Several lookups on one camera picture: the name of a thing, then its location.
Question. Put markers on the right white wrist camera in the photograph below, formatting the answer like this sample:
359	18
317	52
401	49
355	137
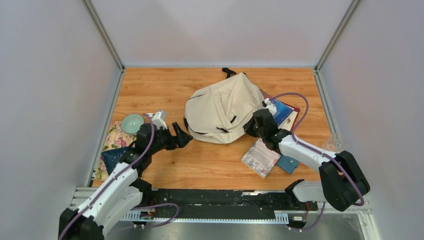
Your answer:
267	104

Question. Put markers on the clear plastic cup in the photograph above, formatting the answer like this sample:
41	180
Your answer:
334	143

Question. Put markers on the red white cover book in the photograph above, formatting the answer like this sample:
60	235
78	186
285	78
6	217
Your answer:
292	118

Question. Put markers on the dark blue leaf plate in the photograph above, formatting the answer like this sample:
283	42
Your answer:
111	157

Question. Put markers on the aluminium frame rail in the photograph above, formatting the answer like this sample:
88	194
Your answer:
179	217

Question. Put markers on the light green ceramic bowl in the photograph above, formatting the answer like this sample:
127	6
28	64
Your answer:
132	123

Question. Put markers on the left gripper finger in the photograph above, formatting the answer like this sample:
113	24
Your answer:
182	139
177	129

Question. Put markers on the beige canvas backpack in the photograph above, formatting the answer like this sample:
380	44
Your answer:
218	112

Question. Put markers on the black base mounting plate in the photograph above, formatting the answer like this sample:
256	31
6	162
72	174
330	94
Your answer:
225	203

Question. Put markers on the floral white cover book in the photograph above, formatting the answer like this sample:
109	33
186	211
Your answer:
260	159

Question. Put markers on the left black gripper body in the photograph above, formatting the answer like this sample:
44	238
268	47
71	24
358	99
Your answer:
164	140

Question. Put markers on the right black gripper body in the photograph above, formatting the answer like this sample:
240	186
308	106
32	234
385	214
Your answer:
251	129

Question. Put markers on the blue leather wallet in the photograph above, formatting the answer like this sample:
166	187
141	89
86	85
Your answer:
288	164

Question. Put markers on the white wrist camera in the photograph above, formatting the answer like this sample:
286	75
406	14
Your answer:
158	119
267	104

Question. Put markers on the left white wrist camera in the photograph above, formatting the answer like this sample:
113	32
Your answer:
158	119

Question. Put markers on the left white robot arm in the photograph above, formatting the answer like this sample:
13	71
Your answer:
124	189

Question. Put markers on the floral rectangular tray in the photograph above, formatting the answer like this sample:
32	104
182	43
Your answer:
116	138

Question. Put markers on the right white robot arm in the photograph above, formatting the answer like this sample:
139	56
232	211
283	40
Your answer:
342	183

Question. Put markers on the blue sunset cover book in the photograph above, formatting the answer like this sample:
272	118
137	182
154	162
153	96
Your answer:
283	112

